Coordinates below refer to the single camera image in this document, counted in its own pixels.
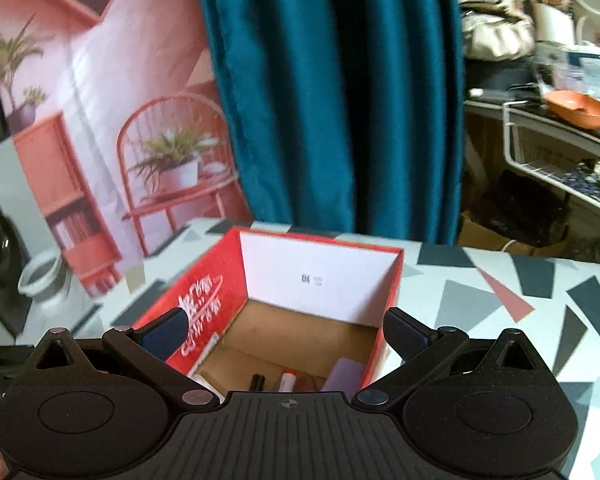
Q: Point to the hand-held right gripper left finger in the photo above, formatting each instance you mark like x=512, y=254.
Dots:
x=165, y=335

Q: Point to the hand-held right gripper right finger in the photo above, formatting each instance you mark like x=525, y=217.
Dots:
x=405, y=332

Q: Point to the lilac rectangular case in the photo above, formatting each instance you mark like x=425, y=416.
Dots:
x=344, y=375

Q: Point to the red cardboard box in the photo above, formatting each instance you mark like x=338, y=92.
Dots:
x=320, y=280

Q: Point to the black cylindrical tube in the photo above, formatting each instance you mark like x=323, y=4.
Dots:
x=256, y=382

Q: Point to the white tube with red cap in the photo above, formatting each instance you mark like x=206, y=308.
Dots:
x=288, y=381

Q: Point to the white plastic basin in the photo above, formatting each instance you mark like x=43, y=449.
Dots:
x=40, y=275

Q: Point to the geometric patterned tablecloth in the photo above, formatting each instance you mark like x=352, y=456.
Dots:
x=505, y=285

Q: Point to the brown cardboard carton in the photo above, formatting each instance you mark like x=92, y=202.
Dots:
x=475, y=235

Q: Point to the black bag under desk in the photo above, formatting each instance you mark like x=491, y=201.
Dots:
x=525, y=205

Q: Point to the grey vanity desk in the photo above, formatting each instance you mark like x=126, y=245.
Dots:
x=485, y=125

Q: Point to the printed room scene backdrop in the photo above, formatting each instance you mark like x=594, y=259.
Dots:
x=120, y=85

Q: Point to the teal blue curtain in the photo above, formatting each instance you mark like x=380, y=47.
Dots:
x=305, y=85

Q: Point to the black bag on desk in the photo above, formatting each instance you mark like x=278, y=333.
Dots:
x=500, y=74

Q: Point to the orange bowl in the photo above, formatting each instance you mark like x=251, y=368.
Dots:
x=577, y=110

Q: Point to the white cloth bag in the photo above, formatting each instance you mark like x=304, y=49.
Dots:
x=497, y=32

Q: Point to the blue and white box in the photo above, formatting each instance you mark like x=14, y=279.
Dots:
x=595, y=72

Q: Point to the white makeup brush holder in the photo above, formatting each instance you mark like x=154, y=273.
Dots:
x=555, y=25

